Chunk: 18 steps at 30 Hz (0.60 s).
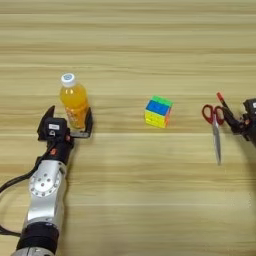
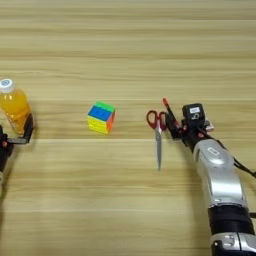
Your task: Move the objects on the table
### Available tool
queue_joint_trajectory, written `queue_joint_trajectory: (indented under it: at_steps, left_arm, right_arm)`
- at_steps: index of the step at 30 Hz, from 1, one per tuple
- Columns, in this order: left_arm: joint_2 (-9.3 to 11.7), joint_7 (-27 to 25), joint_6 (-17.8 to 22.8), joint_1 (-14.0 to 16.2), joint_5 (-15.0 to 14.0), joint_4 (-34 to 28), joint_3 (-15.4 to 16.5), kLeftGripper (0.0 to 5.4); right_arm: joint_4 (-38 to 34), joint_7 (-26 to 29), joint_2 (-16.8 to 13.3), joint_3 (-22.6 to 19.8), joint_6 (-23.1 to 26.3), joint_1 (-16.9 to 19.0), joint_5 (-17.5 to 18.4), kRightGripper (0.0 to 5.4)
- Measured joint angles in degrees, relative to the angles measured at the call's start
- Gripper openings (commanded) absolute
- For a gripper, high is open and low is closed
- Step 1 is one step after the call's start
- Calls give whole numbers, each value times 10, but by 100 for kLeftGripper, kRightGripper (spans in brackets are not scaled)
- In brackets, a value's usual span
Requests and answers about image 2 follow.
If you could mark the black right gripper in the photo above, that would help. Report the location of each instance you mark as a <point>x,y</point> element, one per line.
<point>195,136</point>

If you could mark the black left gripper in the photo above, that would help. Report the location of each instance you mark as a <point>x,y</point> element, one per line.
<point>5,153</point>

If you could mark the red and black marker pen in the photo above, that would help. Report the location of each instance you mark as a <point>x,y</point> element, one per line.
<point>168,108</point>

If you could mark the orange juice bottle white cap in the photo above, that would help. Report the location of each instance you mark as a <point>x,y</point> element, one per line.
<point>13,103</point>

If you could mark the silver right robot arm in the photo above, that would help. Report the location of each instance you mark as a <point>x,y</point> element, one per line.
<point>220,173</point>

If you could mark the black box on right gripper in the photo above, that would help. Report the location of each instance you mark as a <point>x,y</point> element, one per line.
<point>193,115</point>

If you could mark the colourful puzzle cube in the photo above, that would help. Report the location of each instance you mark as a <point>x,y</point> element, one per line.
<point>101,118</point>

